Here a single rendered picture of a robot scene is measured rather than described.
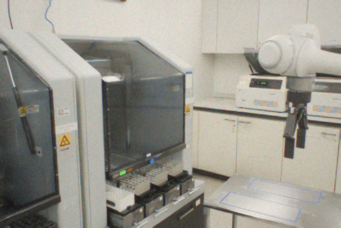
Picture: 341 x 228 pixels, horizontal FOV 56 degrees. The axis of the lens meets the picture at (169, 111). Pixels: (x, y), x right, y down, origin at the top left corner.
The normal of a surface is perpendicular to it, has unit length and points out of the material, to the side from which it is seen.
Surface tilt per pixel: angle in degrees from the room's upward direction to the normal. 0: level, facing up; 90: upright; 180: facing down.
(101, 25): 90
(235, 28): 90
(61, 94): 90
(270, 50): 89
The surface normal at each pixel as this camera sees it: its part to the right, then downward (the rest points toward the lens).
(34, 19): 0.80, 0.11
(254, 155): -0.59, 0.15
